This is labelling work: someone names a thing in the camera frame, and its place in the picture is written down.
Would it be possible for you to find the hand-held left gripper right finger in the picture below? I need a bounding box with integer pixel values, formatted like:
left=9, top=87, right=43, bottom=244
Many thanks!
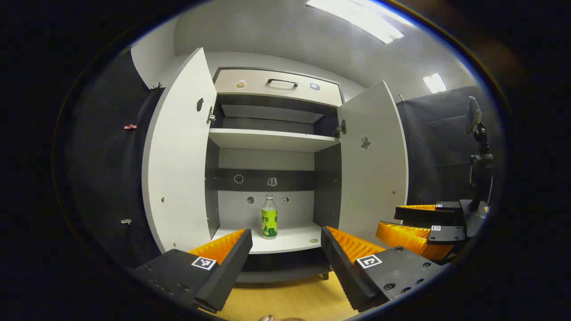
left=320, top=226, right=447, bottom=313

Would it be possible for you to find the white cabinet shelf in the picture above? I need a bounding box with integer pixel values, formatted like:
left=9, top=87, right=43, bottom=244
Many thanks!
left=208, top=128, right=340, bottom=153

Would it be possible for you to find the black backdrop cloth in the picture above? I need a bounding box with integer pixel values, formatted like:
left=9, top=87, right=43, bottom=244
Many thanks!
left=67, top=49, right=166, bottom=268
left=396, top=86, right=502, bottom=210

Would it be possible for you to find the white and grey cabinet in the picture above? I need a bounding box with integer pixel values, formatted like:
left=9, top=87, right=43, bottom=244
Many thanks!
left=205, top=67, right=344, bottom=284

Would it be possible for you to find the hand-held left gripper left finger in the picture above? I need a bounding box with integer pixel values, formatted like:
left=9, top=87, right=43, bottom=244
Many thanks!
left=134, top=228, right=253, bottom=313

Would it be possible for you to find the large ceiling light panel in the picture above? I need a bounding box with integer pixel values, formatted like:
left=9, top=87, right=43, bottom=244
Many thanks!
left=306, top=0, right=418, bottom=44

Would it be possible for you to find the green label bottle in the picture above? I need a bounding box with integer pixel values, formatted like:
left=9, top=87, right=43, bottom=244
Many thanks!
left=261, top=194, right=279, bottom=239

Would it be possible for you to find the small ceiling light panel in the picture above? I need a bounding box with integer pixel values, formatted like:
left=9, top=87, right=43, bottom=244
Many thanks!
left=422, top=73, right=447, bottom=94

